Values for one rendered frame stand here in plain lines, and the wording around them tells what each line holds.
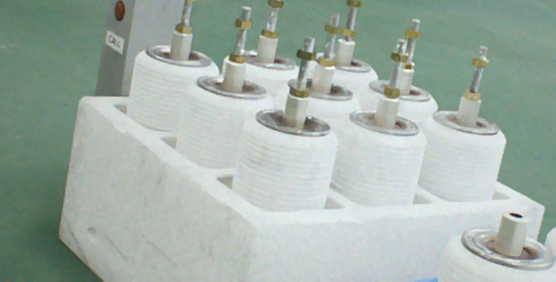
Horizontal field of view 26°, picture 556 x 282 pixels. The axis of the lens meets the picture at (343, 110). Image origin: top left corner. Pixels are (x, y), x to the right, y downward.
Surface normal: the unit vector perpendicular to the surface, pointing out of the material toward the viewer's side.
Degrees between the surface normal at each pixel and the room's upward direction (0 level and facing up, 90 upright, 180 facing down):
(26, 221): 0
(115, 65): 90
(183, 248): 90
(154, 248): 90
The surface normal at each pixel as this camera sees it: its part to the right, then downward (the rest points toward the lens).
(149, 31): 0.58, 0.32
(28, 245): 0.20, -0.95
